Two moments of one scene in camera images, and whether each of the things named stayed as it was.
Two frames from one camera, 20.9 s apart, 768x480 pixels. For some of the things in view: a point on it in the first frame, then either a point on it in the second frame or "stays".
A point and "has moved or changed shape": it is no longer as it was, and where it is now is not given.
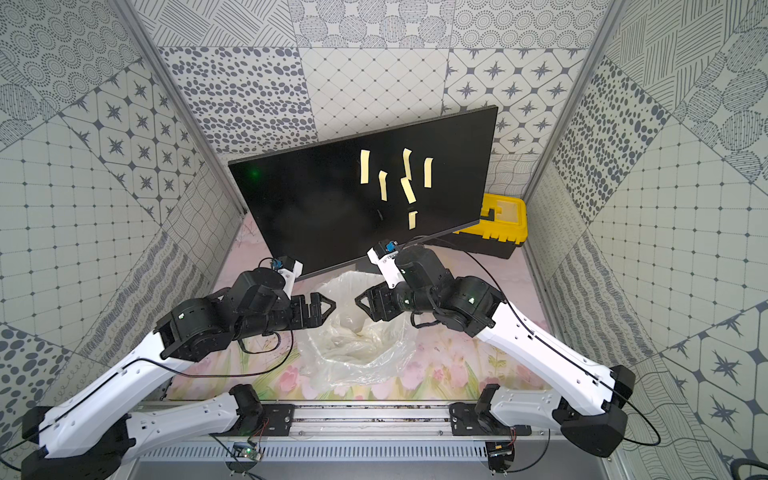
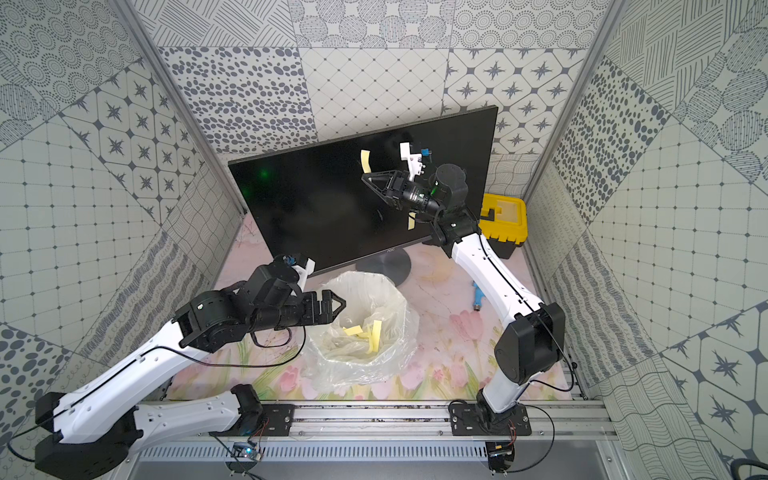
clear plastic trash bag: (348, 348) stays
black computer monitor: (335, 200) stays
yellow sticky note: (406, 159) has moved or changed shape
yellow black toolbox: (501, 228) stays
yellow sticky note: (364, 166) stays
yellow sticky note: (408, 190) has moved or changed shape
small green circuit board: (244, 449) stays
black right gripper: (379, 298) → (397, 182)
